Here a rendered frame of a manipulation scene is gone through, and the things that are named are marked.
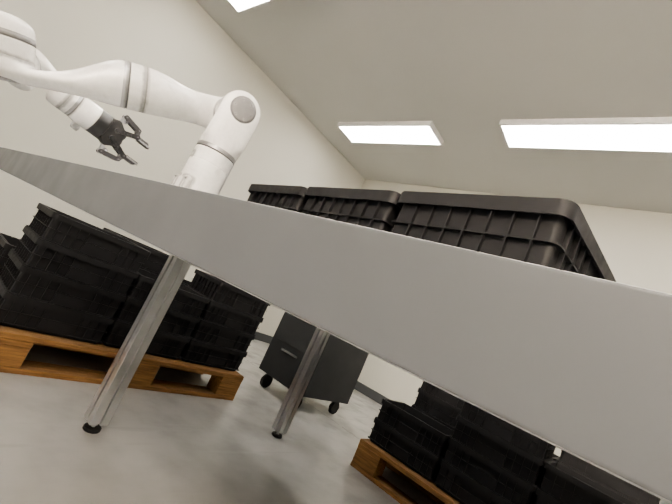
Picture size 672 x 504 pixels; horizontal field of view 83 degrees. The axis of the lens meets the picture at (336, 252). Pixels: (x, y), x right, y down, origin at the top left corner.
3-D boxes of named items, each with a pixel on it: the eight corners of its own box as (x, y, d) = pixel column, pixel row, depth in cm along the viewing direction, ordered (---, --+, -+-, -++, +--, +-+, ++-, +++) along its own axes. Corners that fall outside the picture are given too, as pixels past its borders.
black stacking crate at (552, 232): (545, 284, 47) (573, 203, 49) (373, 248, 69) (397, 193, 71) (606, 357, 72) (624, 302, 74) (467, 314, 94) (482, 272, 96)
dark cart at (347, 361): (289, 412, 244) (346, 285, 258) (249, 381, 274) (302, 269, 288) (341, 418, 290) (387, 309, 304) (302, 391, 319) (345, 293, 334)
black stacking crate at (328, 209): (372, 247, 69) (396, 193, 71) (285, 229, 92) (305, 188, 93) (465, 313, 95) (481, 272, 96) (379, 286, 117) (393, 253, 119)
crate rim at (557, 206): (570, 215, 48) (576, 198, 48) (393, 201, 71) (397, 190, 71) (622, 311, 74) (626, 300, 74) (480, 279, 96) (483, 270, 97)
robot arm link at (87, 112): (94, 107, 110) (73, 90, 106) (108, 106, 103) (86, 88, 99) (75, 131, 108) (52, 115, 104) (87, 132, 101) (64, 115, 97)
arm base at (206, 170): (171, 215, 78) (209, 144, 81) (152, 209, 84) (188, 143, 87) (207, 234, 85) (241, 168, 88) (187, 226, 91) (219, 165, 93)
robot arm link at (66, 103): (85, 89, 104) (63, 113, 103) (24, 39, 93) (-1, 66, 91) (90, 91, 99) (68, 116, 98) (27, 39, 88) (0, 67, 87)
